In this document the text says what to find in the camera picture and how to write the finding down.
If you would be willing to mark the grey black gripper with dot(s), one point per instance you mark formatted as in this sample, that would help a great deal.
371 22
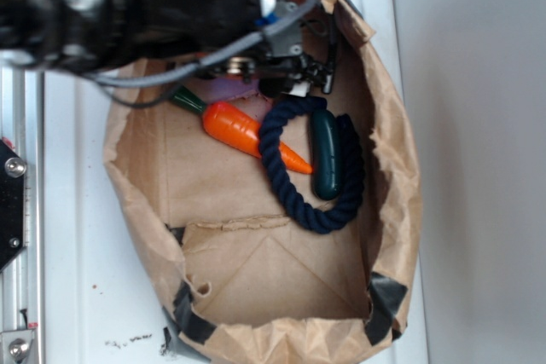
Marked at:
281 66

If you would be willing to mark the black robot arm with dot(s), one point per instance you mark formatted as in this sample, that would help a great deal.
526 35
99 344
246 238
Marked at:
143 43

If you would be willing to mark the orange toy carrot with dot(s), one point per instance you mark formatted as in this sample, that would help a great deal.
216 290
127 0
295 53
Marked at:
222 121

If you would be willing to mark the dark green toy cucumber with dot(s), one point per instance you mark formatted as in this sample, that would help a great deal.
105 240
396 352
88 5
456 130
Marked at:
326 156

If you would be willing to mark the brown paper bag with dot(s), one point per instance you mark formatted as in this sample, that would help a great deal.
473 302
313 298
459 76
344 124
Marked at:
240 279

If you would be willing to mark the aluminium frame rail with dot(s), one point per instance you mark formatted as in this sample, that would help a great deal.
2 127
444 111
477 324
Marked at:
22 266

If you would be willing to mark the black mounting bracket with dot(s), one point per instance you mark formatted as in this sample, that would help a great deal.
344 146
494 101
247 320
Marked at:
12 204

